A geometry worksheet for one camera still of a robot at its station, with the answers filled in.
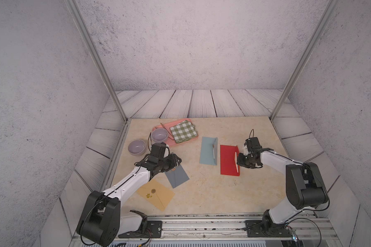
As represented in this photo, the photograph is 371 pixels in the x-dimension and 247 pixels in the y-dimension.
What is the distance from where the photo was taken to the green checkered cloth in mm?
1099

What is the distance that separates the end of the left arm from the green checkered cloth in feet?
0.96

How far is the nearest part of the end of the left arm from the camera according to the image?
2.05ft
